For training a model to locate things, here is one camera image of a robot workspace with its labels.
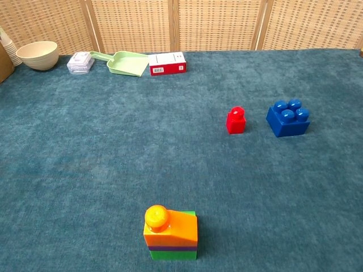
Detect small red block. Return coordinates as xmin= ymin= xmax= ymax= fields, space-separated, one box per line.
xmin=226 ymin=106 xmax=247 ymax=135

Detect blue four-stud block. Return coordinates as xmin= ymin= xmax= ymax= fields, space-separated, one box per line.
xmin=265 ymin=98 xmax=311 ymax=138

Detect purple block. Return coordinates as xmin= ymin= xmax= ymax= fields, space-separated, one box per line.
xmin=149 ymin=245 xmax=198 ymax=252

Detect orange and green toy block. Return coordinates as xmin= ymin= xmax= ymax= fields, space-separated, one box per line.
xmin=149 ymin=210 xmax=198 ymax=261

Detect paper cups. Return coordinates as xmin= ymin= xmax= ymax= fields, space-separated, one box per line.
xmin=0 ymin=27 xmax=23 ymax=67

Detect red and white carton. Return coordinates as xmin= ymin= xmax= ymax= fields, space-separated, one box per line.
xmin=148 ymin=52 xmax=187 ymax=77

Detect blue carpet table cover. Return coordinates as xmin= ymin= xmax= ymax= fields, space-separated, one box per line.
xmin=0 ymin=48 xmax=363 ymax=272

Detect light green dustpan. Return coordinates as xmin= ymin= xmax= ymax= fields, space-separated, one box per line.
xmin=89 ymin=50 xmax=150 ymax=78

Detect woven bamboo folding screen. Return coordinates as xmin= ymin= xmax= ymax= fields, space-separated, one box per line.
xmin=0 ymin=0 xmax=363 ymax=56

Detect clear plastic box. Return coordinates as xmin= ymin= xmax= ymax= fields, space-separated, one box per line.
xmin=66 ymin=52 xmax=95 ymax=75

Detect beige bowl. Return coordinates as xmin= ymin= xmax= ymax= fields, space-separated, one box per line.
xmin=16 ymin=41 xmax=60 ymax=71

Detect brown cardboard box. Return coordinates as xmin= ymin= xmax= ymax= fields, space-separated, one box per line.
xmin=0 ymin=42 xmax=15 ymax=84

